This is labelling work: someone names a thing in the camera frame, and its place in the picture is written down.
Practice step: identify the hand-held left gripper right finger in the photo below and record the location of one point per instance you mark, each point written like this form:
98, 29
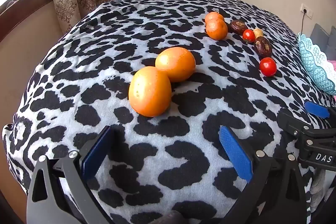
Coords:
236, 153

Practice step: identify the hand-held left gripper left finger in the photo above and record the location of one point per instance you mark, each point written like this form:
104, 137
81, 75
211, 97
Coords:
97, 153

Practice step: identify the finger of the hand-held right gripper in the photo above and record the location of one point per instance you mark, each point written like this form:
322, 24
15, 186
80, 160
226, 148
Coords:
291, 121
317, 109

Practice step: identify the light blue plastic basket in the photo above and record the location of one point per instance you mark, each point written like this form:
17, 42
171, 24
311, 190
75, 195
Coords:
315, 64

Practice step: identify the red cherry tomato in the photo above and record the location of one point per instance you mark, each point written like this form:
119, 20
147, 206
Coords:
248, 35
268, 66

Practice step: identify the dark wrinkled passion fruit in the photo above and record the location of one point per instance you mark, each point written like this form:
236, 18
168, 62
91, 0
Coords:
238, 27
262, 47

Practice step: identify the large yellow-orange orange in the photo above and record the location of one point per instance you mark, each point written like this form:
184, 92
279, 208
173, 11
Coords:
150, 91
175, 64

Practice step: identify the small tan longan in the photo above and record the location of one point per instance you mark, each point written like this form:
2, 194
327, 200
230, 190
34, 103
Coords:
258, 33

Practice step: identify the small deep orange mandarin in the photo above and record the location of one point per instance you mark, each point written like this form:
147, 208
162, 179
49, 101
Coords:
216, 29
214, 16

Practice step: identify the black and white leopard blanket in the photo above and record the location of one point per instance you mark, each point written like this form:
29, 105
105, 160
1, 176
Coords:
131, 161

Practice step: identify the pink blanket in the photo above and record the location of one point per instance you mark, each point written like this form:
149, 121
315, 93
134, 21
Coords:
333, 64

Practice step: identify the grey cushion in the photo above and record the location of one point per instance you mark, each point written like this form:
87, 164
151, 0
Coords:
320, 35
332, 40

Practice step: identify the white wall socket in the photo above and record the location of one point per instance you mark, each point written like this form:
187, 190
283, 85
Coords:
306, 11

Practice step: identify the brown wooden window frame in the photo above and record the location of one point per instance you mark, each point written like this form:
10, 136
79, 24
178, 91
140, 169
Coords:
23, 1

